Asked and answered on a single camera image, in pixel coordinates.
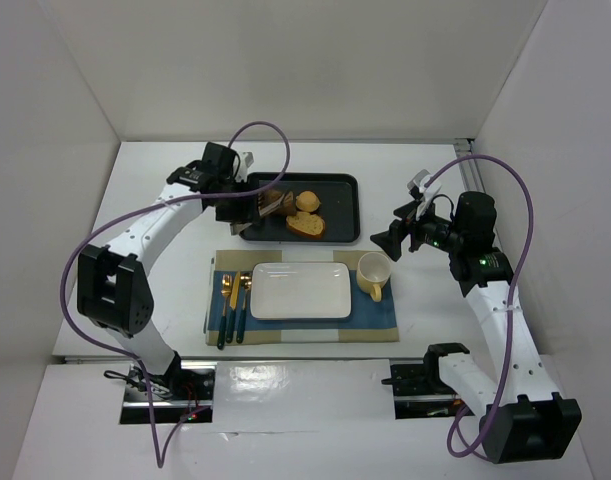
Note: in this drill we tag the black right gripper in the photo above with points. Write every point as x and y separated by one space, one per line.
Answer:
405 235

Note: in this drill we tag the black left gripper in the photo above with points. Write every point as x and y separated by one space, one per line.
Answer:
246 208

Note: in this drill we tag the brown croissant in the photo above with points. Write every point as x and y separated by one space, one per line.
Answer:
290 204

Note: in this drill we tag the metal kitchen tongs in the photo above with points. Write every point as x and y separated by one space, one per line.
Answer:
258 213

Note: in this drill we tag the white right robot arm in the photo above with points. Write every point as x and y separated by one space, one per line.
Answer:
521 413

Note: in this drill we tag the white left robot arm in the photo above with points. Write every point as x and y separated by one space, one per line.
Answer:
112 285

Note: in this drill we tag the seeded bread slice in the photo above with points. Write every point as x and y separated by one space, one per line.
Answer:
306 224

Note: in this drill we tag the yellow white mug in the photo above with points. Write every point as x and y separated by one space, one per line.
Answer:
372 273

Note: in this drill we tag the round yellow bun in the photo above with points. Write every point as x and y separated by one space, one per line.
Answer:
308 201

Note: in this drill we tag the white rectangular plate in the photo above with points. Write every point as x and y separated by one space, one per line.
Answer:
282 291

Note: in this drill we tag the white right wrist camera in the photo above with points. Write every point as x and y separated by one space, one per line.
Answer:
423 188

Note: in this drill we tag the gold spoon green handle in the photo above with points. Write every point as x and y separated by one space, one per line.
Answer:
246 280

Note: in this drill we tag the gold fork green handle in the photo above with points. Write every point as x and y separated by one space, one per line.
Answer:
226 291

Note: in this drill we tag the aluminium frame rail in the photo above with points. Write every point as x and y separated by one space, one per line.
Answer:
469 169

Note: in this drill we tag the gold knife green handle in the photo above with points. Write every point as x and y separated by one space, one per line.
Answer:
233 308

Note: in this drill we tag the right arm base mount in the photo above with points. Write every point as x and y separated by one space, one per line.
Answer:
414 397

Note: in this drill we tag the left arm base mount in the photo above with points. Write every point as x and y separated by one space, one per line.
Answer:
193 399

